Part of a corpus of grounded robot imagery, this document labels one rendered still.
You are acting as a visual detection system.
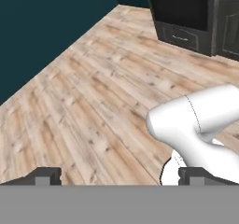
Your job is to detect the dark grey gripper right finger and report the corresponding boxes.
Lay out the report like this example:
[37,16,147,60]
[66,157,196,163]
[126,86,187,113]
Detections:
[178,167,239,187]

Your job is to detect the dark grey cupboard run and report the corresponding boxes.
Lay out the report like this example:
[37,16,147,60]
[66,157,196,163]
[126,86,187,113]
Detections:
[143,0,239,62]

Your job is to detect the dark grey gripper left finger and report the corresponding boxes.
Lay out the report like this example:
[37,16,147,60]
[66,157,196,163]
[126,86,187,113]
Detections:
[0,167,63,187]

